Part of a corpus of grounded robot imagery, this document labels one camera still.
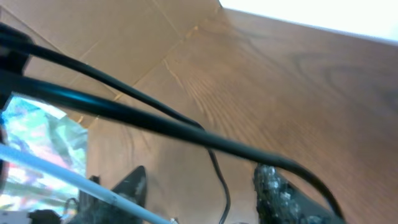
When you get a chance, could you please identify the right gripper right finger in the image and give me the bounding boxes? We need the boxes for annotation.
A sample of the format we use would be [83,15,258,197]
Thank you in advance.
[253,164,345,224]

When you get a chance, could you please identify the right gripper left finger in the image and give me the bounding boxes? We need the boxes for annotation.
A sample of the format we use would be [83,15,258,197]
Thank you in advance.
[69,166,147,224]

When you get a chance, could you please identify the white usb cable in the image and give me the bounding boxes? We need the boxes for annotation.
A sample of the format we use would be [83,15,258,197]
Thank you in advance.
[0,143,180,224]

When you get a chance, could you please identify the black usb cable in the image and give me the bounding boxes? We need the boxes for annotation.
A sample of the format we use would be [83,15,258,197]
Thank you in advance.
[0,23,346,224]

